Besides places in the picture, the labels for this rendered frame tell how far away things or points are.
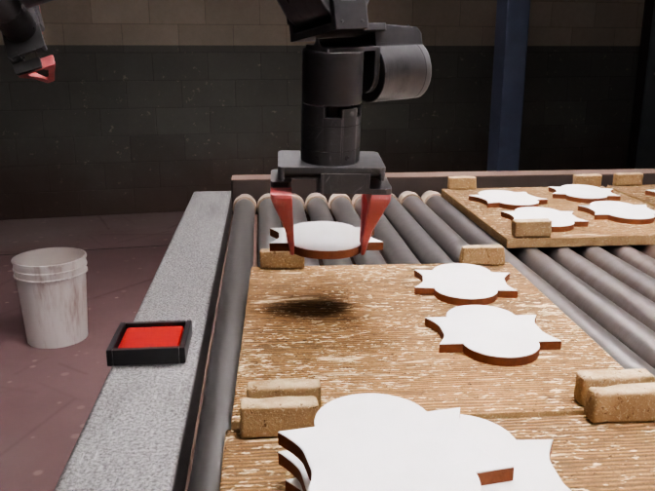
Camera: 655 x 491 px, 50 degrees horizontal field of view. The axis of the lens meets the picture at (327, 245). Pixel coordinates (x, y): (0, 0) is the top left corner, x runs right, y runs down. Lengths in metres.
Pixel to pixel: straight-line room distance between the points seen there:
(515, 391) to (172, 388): 0.31
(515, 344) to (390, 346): 0.12
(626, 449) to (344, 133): 0.35
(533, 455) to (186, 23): 5.22
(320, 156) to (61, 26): 4.96
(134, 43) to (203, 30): 0.50
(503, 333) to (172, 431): 0.33
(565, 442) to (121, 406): 0.37
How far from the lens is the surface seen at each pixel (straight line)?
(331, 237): 0.76
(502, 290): 0.85
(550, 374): 0.67
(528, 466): 0.44
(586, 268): 1.06
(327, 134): 0.67
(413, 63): 0.71
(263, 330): 0.74
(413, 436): 0.44
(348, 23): 0.65
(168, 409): 0.64
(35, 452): 2.49
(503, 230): 1.17
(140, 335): 0.76
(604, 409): 0.59
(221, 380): 0.67
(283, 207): 0.68
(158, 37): 5.53
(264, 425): 0.54
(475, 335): 0.71
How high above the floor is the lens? 1.21
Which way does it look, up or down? 15 degrees down
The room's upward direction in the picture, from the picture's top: straight up
